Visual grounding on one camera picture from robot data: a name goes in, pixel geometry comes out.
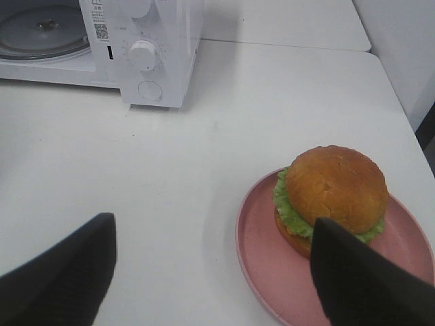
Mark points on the round white door button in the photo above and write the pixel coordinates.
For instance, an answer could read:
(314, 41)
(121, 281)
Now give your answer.
(150, 90)

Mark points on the white timer knob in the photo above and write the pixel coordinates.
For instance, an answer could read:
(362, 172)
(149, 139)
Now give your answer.
(144, 55)

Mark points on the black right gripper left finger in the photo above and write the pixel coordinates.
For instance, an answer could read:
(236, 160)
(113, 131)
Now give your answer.
(66, 284)

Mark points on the pink round plate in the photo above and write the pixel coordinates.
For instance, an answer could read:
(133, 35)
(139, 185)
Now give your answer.
(280, 277)

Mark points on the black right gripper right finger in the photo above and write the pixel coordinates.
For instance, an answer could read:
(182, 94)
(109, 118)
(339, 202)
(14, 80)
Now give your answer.
(357, 286)

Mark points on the burger with lettuce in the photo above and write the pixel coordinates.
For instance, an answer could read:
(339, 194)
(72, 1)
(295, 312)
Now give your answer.
(336, 182)

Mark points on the white upper power knob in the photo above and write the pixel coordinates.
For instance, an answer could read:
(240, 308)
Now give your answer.
(139, 8)

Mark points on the white microwave oven body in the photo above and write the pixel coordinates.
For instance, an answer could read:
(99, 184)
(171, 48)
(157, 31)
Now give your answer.
(174, 27)

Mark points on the white warning label sticker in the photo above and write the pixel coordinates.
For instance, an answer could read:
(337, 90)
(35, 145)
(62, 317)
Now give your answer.
(98, 20)

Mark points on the glass microwave turntable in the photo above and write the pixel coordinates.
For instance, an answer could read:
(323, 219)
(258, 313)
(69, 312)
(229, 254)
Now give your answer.
(43, 32)

